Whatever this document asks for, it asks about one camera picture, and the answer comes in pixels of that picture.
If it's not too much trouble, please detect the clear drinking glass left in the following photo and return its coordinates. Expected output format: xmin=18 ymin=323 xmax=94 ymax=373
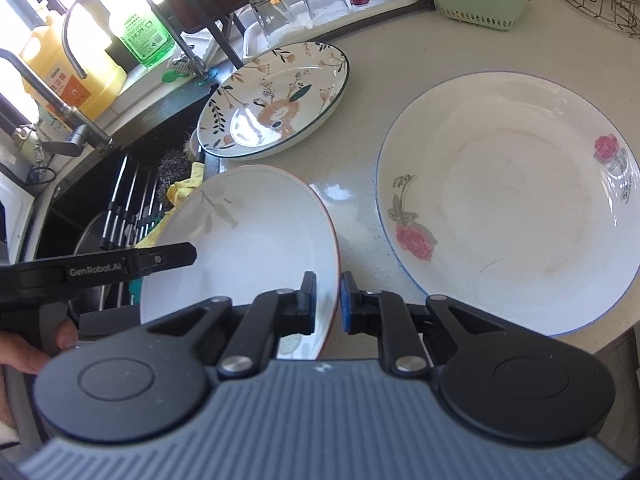
xmin=250 ymin=0 xmax=294 ymax=36

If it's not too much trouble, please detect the green dish soap bottle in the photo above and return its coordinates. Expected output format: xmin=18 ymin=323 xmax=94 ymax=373
xmin=108 ymin=0 xmax=175 ymax=68

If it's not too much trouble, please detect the person's left hand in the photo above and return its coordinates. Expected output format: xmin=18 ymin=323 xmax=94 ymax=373
xmin=0 ymin=318 xmax=78 ymax=431

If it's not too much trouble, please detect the white drip tray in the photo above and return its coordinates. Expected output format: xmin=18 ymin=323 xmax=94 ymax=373
xmin=242 ymin=0 xmax=419 ymax=61

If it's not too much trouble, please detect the yellow dish cloth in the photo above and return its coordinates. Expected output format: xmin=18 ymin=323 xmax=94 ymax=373
xmin=134 ymin=162 xmax=205 ymax=249

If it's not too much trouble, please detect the black kitchen sink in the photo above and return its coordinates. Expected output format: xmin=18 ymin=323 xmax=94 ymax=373
xmin=19 ymin=79 xmax=222 ymax=311

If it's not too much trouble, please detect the floral deer pattern plate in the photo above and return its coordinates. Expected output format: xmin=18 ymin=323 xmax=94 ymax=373
xmin=196 ymin=41 xmax=350 ymax=160

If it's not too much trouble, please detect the yellow detergent jug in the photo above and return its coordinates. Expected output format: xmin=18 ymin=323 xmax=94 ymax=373
xmin=20 ymin=0 xmax=127 ymax=119

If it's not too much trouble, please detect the steel wool scrubber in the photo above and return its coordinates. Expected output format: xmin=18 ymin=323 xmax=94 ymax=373
xmin=156 ymin=148 xmax=193 ymax=208

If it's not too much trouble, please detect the white plate with grey leaves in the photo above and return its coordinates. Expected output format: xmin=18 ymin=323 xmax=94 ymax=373
xmin=140 ymin=165 xmax=341 ymax=360

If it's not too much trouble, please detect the white plate with pink roses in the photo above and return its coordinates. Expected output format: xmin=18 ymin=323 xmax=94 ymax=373
xmin=376 ymin=72 xmax=639 ymax=336

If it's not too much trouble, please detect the black sink drying rack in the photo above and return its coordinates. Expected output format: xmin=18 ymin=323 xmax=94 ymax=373
xmin=96 ymin=154 xmax=166 ymax=311

